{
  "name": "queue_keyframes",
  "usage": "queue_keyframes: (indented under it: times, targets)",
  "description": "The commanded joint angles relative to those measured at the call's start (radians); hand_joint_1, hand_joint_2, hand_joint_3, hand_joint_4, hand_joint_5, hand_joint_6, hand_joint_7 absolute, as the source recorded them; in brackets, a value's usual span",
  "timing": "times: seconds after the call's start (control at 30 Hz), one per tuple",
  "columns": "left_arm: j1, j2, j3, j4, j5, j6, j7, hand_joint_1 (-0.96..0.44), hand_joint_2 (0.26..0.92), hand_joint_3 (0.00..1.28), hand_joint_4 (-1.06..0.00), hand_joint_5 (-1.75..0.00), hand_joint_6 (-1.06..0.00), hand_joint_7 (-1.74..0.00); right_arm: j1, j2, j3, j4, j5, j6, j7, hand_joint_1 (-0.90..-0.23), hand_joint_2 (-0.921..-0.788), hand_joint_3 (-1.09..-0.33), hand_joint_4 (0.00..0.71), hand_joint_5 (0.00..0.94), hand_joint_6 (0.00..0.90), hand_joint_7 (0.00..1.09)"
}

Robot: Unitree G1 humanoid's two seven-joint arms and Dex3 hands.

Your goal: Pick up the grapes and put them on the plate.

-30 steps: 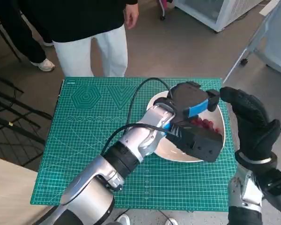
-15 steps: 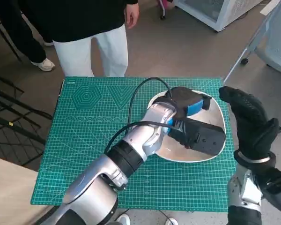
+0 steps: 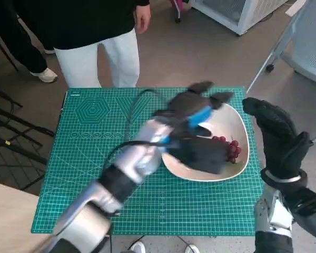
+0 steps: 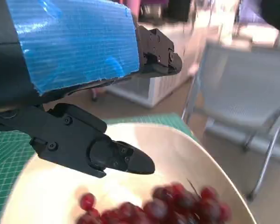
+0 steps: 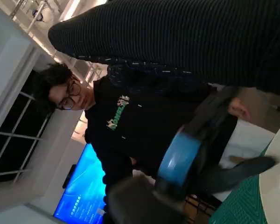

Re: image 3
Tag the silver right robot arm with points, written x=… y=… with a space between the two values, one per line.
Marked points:
x=276 y=218

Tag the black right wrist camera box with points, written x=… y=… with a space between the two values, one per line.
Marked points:
x=310 y=210

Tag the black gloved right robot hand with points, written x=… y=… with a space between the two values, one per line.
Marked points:
x=281 y=139

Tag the person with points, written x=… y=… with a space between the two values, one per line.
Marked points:
x=89 y=23
x=15 y=31

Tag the red toy grape bunch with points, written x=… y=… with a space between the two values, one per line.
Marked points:
x=233 y=152

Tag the white mesh cabinet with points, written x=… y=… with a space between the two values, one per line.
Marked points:
x=230 y=13

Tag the light wooden desk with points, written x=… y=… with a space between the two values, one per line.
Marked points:
x=8 y=210

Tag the pink wheeled chair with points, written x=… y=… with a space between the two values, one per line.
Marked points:
x=178 y=6

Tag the white shoe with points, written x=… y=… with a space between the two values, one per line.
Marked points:
x=192 y=249
x=138 y=247

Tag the green cutting mat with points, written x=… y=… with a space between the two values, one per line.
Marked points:
x=173 y=205

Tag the grey mesh chair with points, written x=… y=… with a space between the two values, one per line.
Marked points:
x=306 y=47

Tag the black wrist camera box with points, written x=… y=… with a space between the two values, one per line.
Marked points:
x=200 y=155
x=310 y=210

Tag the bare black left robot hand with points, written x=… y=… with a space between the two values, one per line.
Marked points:
x=185 y=108

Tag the white square plate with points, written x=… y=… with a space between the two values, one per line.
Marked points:
x=234 y=124

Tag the beige cardboard piece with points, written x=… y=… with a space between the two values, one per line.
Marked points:
x=296 y=8

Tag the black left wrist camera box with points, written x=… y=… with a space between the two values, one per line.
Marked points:
x=200 y=155

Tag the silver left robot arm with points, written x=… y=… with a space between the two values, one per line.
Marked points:
x=131 y=163

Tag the person's hand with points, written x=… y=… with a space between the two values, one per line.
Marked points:
x=142 y=18

